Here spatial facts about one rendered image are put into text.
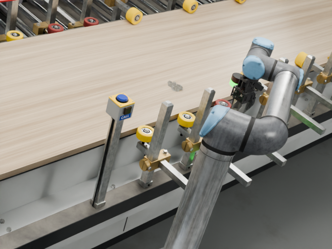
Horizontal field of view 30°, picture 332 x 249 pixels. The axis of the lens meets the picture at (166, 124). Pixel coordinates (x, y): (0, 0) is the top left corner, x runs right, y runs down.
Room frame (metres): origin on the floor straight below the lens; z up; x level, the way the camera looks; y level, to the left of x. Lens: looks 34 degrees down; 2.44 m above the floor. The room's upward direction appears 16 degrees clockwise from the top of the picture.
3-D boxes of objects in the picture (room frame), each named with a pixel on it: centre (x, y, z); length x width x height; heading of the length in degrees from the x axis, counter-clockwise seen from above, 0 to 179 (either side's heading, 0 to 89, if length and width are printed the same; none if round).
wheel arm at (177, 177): (2.03, -0.08, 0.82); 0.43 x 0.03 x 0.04; 52
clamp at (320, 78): (3.06, -0.77, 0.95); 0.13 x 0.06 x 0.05; 142
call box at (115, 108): (1.86, 0.18, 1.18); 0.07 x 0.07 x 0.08; 52
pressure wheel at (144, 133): (2.15, 0.07, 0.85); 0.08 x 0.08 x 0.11
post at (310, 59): (2.85, -0.60, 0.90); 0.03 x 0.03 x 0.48; 52
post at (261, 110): (2.65, -0.45, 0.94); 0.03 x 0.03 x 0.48; 52
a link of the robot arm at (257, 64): (2.21, -0.28, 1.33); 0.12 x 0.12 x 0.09; 82
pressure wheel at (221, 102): (2.55, -0.24, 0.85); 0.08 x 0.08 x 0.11
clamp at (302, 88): (2.87, -0.61, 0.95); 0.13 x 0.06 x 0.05; 142
